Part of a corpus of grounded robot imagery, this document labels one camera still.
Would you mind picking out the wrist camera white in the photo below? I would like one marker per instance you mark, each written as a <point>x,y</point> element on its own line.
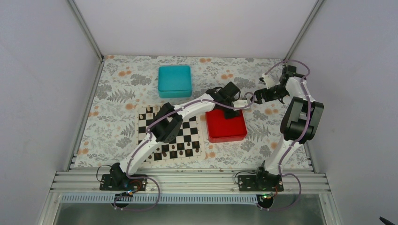
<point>267,80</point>
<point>241,104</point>

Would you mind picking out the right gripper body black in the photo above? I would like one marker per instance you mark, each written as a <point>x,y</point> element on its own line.
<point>281,92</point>

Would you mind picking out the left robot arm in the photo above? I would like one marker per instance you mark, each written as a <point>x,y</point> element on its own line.
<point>165,126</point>

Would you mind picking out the aluminium rail frame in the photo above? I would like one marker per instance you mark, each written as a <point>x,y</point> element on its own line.
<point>173,181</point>

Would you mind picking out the red plastic tray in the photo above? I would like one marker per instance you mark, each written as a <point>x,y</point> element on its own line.
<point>222,130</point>

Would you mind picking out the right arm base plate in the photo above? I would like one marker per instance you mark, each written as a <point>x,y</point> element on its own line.
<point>265,183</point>

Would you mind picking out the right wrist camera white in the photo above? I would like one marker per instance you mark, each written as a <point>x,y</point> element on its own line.
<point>267,80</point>

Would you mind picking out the floral patterned tablecloth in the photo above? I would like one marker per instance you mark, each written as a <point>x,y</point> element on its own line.
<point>129,82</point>

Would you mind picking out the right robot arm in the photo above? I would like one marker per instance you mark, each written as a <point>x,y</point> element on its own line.
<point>298,125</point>

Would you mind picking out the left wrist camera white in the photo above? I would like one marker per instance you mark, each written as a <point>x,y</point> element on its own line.
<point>241,104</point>

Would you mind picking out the black white chessboard mat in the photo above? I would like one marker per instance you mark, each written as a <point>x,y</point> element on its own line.
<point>189,132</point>

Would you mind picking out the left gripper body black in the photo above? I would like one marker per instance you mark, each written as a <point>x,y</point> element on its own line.
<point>227,116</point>

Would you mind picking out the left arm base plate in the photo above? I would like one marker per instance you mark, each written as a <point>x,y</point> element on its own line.
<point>137,183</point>

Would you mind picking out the teal plastic box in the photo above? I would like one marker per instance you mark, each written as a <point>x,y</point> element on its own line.
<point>174,81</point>

